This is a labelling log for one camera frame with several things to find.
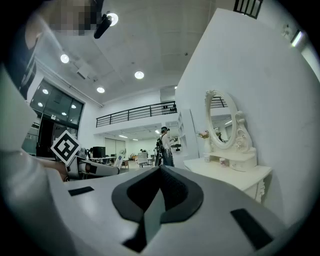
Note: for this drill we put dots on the small pink jar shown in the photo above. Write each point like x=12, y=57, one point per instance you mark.
x=223, y=162

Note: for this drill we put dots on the round ceiling light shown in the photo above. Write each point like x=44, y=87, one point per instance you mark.
x=64, y=58
x=139, y=75
x=100, y=89
x=113, y=18

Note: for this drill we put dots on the black head-worn camera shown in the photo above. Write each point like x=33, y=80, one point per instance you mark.
x=102, y=26

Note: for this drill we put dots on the person's left forearm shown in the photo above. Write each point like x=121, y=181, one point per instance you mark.
x=53, y=167

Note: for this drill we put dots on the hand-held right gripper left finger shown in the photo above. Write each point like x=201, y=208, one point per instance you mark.
x=100, y=207

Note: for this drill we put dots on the small white jar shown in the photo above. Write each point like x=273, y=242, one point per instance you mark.
x=206, y=157

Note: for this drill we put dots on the white chair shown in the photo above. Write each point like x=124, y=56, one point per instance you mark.
x=142, y=158

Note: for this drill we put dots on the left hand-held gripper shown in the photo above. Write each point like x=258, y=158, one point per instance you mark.
x=65, y=147

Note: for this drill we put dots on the black monitor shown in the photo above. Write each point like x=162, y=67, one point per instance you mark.
x=99, y=151

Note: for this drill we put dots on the black mezzanine railing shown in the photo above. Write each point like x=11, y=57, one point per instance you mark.
x=136, y=112

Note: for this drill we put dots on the large dark glass window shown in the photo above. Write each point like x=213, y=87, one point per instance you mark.
x=56, y=102

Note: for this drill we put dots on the person's white shirt torso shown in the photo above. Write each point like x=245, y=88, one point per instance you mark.
x=15, y=120

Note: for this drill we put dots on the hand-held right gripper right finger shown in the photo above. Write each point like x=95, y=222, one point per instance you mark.
x=215, y=197

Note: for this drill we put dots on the pink flowers in vase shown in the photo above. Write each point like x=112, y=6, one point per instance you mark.
x=204, y=135

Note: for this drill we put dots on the white vanity table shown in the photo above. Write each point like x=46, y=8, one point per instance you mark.
x=225, y=175

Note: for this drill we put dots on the black barred railing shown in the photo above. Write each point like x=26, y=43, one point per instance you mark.
x=247, y=7

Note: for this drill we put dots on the ceiling air vent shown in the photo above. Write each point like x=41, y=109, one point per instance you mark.
x=84, y=71

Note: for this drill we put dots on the white bookshelf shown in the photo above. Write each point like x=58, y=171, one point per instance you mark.
x=186, y=135

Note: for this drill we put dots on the blue and white sign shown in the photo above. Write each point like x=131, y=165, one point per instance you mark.
x=119, y=160

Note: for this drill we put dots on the white ornate oval mirror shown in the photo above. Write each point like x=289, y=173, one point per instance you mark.
x=241, y=140

